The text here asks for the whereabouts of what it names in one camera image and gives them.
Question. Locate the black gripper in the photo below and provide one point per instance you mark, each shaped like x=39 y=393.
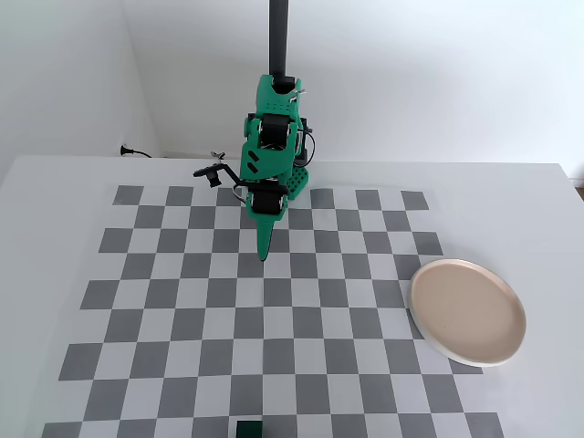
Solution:
x=266 y=203

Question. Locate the dark green dice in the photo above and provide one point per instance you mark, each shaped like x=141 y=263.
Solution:
x=249 y=430

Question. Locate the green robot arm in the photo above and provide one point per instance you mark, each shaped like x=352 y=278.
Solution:
x=269 y=157

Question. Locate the beige round plate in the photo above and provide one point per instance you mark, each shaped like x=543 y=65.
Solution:
x=467 y=312

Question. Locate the grey white checkered mat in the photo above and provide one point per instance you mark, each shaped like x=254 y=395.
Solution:
x=319 y=319

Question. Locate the black vertical pole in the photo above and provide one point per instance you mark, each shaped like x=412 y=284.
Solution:
x=278 y=41

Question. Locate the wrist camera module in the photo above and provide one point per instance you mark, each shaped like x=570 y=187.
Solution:
x=213 y=172

